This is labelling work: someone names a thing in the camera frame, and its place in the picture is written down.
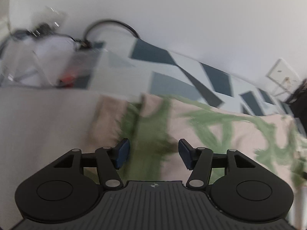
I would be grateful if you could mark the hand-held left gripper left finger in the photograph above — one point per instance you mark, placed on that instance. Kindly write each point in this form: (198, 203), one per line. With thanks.
(122, 152)

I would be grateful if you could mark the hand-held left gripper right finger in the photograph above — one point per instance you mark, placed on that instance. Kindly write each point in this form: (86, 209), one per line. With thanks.
(186, 152)

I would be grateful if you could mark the green beige patterned garment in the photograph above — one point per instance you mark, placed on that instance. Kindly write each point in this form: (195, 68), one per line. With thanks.
(215, 129)

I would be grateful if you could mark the geometric patterned bed sheet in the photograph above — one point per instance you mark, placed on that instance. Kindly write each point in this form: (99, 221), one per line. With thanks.
(153, 52)

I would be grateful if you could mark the clear plastic pouch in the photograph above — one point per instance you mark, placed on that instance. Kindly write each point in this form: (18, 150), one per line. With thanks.
(48, 60)

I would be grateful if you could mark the white wall socket panel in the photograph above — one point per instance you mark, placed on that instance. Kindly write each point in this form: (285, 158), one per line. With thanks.
(283, 76)

